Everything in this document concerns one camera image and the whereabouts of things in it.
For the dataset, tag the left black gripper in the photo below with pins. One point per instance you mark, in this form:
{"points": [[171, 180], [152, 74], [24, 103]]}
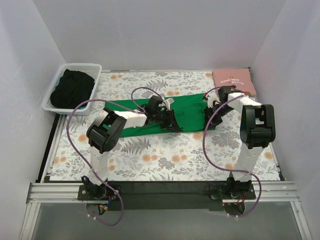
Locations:
{"points": [[167, 120]]}

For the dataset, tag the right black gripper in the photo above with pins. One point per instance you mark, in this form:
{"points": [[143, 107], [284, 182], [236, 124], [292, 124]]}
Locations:
{"points": [[213, 114]]}

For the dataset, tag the green t shirt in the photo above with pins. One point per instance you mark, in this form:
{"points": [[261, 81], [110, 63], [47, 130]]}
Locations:
{"points": [[189, 111]]}

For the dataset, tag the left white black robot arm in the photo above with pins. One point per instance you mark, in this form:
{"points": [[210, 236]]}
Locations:
{"points": [[105, 131]]}

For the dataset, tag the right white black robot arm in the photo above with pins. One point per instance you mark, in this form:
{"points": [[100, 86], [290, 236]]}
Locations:
{"points": [[257, 131]]}

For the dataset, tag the floral patterned table mat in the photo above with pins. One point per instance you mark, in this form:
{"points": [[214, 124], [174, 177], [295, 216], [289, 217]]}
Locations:
{"points": [[194, 156]]}

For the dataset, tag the folded pink printed t shirt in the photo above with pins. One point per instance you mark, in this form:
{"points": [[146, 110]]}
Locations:
{"points": [[241, 78]]}

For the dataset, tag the black clothes in basket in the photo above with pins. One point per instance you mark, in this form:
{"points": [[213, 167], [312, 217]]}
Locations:
{"points": [[74, 87]]}

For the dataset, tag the white plastic laundry basket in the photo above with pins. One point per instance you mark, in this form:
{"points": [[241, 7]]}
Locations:
{"points": [[92, 69]]}

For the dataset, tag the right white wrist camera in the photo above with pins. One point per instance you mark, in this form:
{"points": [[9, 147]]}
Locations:
{"points": [[210, 101]]}

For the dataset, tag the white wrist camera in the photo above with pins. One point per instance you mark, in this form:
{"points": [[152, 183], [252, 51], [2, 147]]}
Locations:
{"points": [[167, 103], [210, 101]]}

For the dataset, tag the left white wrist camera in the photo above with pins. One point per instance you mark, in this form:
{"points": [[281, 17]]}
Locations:
{"points": [[167, 103]]}

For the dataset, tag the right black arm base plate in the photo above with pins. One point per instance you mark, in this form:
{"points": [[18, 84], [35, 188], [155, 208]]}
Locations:
{"points": [[218, 191]]}

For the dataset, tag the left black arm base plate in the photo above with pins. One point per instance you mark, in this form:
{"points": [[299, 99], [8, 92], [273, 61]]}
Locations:
{"points": [[97, 193]]}

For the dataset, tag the aluminium frame rail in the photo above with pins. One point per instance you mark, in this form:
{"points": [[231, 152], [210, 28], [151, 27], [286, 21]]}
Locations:
{"points": [[159, 195]]}

